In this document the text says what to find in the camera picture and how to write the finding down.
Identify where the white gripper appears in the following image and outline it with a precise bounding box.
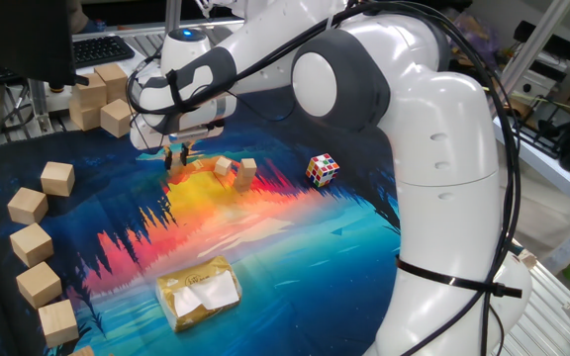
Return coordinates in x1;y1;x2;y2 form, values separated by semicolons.
129;120;191;172

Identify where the Rubik's cube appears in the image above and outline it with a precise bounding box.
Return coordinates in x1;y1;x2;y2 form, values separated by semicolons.
305;152;340;189

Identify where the black monitor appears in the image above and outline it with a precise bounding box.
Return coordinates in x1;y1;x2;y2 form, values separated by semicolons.
0;0;91;88

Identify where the black keyboard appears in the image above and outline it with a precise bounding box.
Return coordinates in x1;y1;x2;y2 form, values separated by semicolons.
71;34;137;70

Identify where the silver gripper-mounted camera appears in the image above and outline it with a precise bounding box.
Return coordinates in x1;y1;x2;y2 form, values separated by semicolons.
168;123;226;146

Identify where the colourful landscape print mat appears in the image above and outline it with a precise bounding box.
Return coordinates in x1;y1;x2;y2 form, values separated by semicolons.
0;83;405;356

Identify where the gold tissue pack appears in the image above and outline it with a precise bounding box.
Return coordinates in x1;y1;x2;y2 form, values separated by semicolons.
154;255;243;333

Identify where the aluminium frame bar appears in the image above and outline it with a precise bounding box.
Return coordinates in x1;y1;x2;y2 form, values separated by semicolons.
163;0;183;31

